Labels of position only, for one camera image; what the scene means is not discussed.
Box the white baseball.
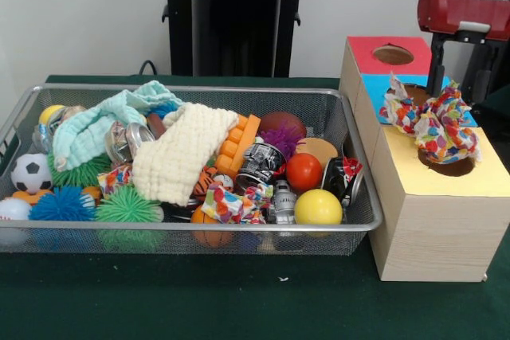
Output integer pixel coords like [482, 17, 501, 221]
[0, 196, 33, 222]

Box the shallow clear mesh bin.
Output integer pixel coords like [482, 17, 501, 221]
[0, 83, 384, 256]

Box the black cable loop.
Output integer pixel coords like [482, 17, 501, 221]
[137, 59, 161, 76]

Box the green spiky ball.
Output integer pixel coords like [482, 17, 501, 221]
[94, 185, 167, 225]

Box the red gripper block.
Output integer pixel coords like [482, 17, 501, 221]
[417, 0, 510, 104]

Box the blue spiky ball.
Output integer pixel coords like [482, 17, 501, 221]
[28, 185, 96, 222]

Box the large yellow ball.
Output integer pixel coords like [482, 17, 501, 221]
[293, 188, 344, 226]

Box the dark green side table cloth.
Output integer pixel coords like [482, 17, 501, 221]
[473, 87, 510, 118]

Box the cream knitted cloth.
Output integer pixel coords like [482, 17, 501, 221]
[131, 103, 240, 206]

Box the colourful patterned paper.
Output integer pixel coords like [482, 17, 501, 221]
[201, 182, 276, 225]
[378, 71, 483, 166]

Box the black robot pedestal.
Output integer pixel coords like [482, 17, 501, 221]
[153, 0, 322, 78]

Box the wooden box with three holes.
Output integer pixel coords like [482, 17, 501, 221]
[338, 35, 510, 283]

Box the red orange ball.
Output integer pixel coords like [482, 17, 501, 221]
[284, 152, 324, 192]

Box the black upright panel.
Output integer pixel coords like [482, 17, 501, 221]
[460, 39, 510, 96]

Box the black and white soccer ball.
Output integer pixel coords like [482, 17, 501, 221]
[10, 152, 54, 193]

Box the mint green cloth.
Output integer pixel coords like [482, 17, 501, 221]
[51, 80, 184, 172]

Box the purple spiky ball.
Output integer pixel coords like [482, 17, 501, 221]
[257, 123, 306, 162]

